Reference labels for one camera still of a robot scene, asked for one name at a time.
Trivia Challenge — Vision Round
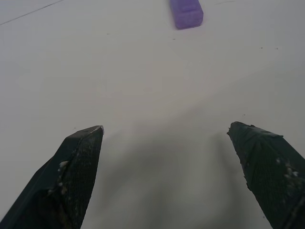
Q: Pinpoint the purple rectangular eraser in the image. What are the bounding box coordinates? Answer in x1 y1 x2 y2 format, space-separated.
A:
169 0 204 30

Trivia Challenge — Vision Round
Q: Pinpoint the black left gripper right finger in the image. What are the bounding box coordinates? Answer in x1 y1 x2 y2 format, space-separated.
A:
226 121 305 229

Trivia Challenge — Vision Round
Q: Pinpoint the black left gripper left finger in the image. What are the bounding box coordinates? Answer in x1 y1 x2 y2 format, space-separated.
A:
0 125 105 229

